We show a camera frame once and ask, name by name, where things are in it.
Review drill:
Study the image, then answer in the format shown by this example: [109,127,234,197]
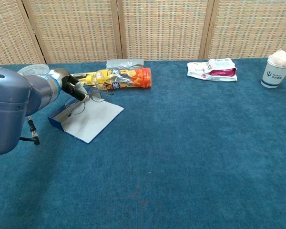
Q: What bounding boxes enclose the white snack packet red logo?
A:
[187,61,238,82]

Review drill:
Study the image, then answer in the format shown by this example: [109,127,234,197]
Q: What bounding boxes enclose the orange snack packet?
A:
[85,67,153,90]

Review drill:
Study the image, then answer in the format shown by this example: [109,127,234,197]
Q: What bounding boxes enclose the white paper cup blue print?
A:
[261,58,286,89]

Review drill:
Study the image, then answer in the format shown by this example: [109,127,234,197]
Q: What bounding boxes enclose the blue table mat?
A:
[0,58,286,229]

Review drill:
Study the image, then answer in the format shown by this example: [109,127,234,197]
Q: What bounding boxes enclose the yellow utility knife package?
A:
[70,71,98,87]

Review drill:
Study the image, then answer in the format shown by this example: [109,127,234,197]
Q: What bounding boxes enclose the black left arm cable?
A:
[19,116,41,146]

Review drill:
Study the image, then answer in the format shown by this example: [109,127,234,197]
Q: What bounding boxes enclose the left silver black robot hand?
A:
[52,68,90,102]

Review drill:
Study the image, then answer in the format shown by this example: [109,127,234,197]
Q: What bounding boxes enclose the woven bamboo folding screen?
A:
[0,0,286,66]

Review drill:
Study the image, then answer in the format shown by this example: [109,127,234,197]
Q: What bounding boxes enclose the clear jar of coloured clips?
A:
[17,63,50,76]

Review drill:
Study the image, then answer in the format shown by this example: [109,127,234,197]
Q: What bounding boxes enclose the grey notebook with blue spine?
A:
[47,87,124,144]

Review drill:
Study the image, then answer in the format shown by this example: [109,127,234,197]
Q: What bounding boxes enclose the white magenta snack packet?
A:
[206,58,237,77]

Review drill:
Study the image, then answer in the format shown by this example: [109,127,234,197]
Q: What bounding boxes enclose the black-rimmed eyeglasses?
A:
[64,86,114,117]

